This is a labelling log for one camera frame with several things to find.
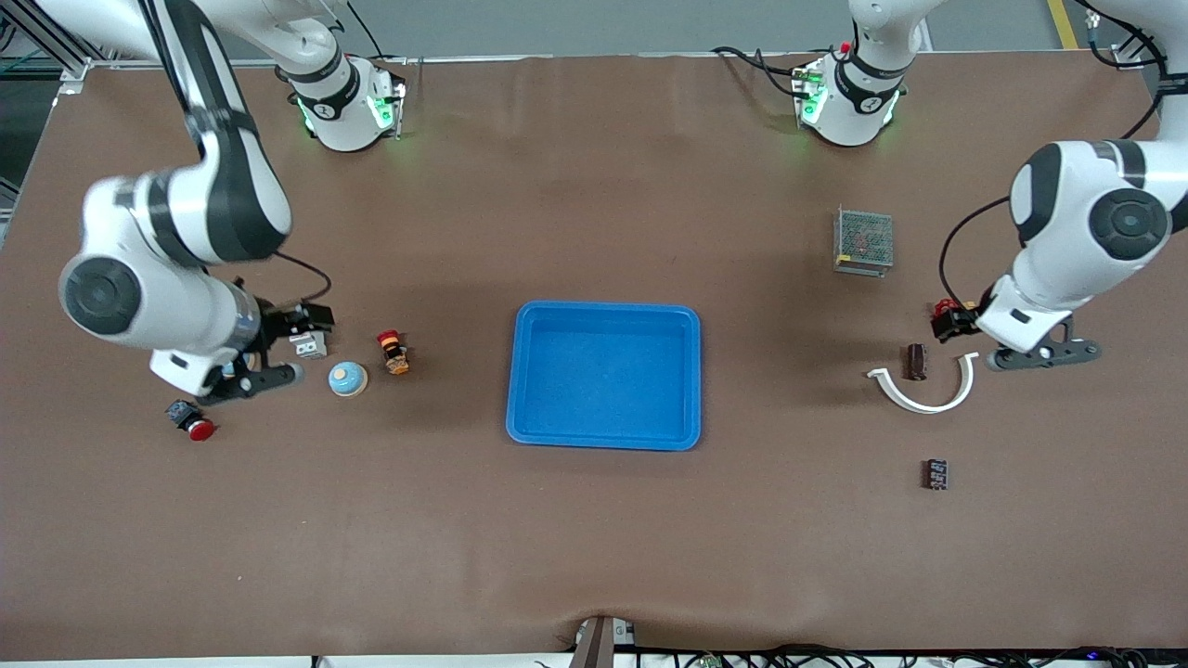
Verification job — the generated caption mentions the blue plastic tray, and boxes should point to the blue plastic tray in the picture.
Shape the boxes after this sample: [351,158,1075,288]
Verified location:
[506,300,703,452]

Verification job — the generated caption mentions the white half-round pipe clamp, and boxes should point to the white half-round pipe clamp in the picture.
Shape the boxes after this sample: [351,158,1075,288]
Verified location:
[867,353,981,415]

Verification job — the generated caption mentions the metal mesh power supply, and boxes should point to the metal mesh power supply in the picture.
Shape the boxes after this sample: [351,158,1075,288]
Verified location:
[833,208,895,278]

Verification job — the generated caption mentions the red mushroom push button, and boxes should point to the red mushroom push button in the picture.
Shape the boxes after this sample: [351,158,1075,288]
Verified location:
[165,399,217,443]

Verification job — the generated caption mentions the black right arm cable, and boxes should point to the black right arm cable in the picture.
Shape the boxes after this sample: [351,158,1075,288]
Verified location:
[269,249,333,307]

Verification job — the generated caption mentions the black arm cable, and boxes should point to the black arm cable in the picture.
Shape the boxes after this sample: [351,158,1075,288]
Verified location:
[269,249,333,307]
[939,195,1013,307]

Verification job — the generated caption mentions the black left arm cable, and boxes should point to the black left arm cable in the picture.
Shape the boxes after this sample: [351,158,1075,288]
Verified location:
[939,195,1013,307]

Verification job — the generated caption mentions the orange red button switch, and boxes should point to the orange red button switch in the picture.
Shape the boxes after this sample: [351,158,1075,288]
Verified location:
[376,329,411,376]

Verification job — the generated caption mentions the black base cables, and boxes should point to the black base cables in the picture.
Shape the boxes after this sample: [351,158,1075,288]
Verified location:
[712,45,818,99]

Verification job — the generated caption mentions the black cable bundle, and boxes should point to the black cable bundle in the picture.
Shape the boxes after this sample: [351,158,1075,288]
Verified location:
[640,643,1188,668]

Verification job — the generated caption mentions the aluminium frame profile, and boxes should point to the aluminium frame profile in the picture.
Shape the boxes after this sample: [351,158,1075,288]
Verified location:
[0,0,122,86]

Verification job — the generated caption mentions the metal table edge bracket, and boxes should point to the metal table edge bracket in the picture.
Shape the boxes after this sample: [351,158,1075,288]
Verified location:
[568,615,638,668]

